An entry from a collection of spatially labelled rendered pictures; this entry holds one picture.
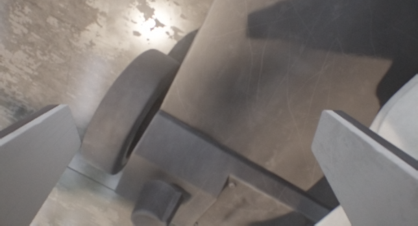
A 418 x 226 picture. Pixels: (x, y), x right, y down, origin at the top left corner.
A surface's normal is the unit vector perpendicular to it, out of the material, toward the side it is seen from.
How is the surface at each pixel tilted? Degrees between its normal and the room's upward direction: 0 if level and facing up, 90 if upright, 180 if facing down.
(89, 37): 0
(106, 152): 2
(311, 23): 0
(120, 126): 24
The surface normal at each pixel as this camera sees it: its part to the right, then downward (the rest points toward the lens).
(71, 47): -0.18, 0.47
